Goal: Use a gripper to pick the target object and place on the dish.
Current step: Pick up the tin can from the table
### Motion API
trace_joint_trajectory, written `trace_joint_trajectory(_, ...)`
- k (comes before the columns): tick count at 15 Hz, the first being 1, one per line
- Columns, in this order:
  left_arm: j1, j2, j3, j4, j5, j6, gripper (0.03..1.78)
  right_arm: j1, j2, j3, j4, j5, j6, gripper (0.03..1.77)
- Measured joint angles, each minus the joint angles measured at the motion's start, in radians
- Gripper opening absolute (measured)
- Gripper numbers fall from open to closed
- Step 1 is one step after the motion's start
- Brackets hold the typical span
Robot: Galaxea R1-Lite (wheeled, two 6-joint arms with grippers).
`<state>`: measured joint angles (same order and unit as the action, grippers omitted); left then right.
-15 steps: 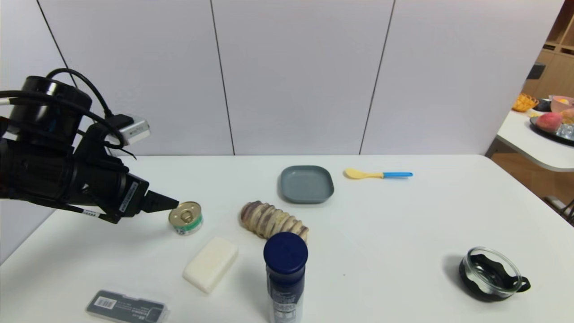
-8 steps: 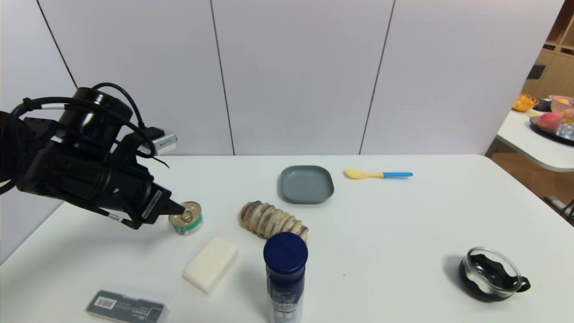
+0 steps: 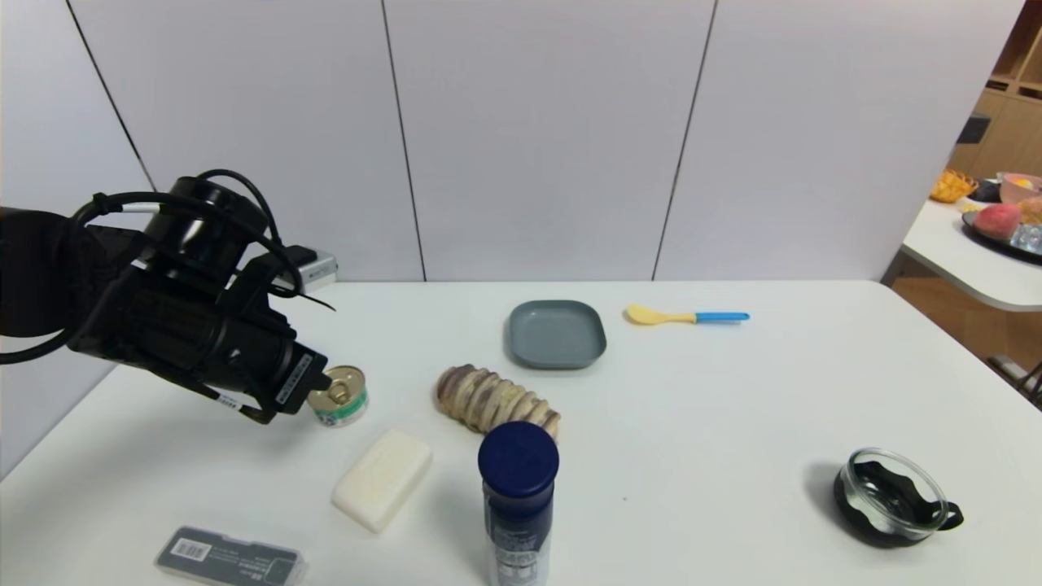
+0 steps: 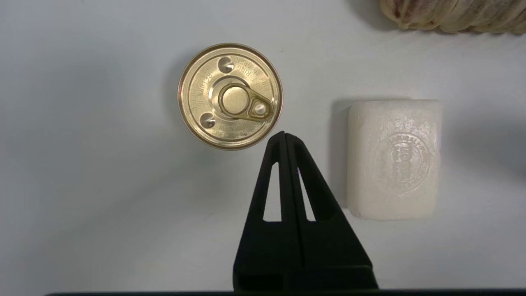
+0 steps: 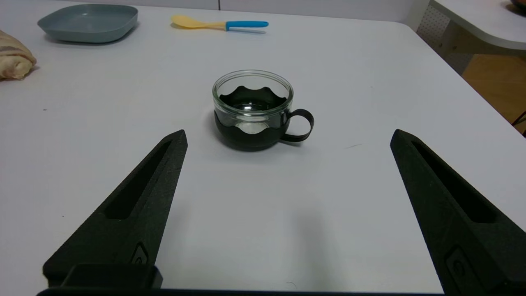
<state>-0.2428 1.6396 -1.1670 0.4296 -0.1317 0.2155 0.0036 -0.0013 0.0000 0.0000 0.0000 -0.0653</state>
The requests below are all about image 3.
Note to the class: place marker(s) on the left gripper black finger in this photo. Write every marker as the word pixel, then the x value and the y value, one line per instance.
pixel 260 415
pixel 321 381

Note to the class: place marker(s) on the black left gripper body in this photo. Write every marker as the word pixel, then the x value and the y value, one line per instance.
pixel 295 381

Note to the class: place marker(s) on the gold-lidded tin can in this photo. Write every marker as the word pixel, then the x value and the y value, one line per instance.
pixel 346 399

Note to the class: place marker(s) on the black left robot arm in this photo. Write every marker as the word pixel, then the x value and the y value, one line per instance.
pixel 37 273

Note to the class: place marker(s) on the grey square dish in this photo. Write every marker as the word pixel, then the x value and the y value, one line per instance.
pixel 556 334

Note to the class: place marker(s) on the white soap bar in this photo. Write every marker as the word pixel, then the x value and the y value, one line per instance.
pixel 383 480

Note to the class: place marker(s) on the black case with barcode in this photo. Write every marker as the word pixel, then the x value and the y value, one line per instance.
pixel 232 560

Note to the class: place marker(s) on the striped bread roll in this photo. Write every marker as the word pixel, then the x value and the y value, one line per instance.
pixel 488 399

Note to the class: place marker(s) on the blue-capped bottle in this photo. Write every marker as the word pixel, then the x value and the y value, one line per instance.
pixel 518 488

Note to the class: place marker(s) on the glass bowl black sleeve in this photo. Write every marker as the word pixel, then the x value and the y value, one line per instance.
pixel 891 500

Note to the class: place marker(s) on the white round table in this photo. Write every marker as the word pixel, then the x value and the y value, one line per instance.
pixel 961 260

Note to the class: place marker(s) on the orange basket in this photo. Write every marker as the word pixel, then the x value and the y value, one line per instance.
pixel 951 187

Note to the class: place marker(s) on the black tray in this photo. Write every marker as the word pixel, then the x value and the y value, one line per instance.
pixel 989 241

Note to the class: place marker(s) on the small black bowl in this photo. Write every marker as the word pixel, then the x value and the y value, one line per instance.
pixel 987 192

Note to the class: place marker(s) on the red peach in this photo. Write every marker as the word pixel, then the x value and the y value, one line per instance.
pixel 995 221

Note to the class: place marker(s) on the chair leg base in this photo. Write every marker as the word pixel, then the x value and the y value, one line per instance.
pixel 1017 376

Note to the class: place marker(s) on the silver foil pack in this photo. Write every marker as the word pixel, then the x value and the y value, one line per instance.
pixel 1027 238

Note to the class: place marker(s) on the pink bowl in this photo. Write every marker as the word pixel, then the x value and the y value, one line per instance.
pixel 1017 190

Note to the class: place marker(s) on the wooden shelf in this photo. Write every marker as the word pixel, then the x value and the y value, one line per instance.
pixel 1009 134

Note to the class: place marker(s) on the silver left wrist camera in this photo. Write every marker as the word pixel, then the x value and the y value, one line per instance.
pixel 313 271

